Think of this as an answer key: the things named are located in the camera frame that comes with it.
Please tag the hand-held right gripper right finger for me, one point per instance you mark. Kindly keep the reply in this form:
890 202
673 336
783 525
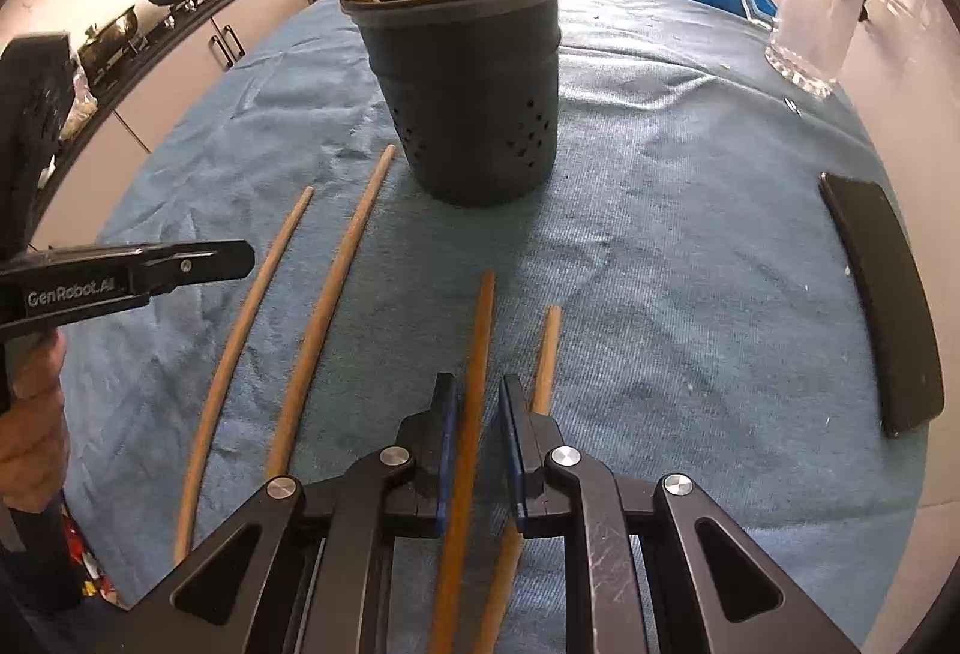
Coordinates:
514 451

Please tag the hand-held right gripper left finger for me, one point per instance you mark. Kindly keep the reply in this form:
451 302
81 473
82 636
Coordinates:
448 451

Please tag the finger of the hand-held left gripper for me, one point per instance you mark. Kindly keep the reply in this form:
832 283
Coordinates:
202 264

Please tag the long wooden chopstick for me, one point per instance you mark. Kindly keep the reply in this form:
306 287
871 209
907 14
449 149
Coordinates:
244 331
335 286
480 339
547 354

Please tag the dark grey perforated utensil holder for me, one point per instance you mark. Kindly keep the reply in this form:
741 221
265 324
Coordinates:
465 99

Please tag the person's left hand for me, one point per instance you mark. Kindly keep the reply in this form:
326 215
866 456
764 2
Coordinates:
34 429

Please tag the clear plastic bag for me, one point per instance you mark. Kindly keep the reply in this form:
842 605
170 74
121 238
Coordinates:
79 110

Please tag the dark metal pot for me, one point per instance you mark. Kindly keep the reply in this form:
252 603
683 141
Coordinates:
112 35

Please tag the black gas stove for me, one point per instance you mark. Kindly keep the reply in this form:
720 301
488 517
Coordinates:
165 20

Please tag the beige kitchen cabinets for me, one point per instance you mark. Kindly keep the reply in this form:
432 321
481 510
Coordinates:
195 69

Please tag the blue table cloth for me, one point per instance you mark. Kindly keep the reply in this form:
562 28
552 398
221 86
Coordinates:
675 249

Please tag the red printed bag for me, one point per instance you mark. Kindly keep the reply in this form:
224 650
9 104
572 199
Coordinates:
86 564

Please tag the clear glass mug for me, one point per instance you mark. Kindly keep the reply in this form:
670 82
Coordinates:
814 16

